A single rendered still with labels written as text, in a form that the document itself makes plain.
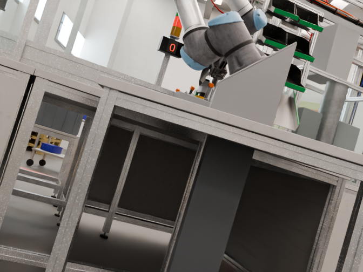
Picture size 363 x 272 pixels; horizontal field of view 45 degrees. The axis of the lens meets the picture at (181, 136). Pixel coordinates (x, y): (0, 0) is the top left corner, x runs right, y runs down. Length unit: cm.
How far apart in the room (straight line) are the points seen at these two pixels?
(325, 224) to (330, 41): 156
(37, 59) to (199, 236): 92
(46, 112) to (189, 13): 231
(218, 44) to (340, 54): 186
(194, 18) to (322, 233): 118
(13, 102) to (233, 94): 82
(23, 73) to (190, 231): 85
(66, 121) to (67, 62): 205
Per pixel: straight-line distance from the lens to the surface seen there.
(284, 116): 230
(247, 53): 157
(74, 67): 183
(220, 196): 151
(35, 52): 184
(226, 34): 159
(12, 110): 176
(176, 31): 223
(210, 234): 152
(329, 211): 224
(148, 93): 129
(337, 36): 338
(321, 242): 225
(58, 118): 385
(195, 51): 166
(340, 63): 337
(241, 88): 142
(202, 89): 211
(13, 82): 176
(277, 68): 145
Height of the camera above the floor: 69
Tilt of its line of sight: 3 degrees up
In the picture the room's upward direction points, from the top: 17 degrees clockwise
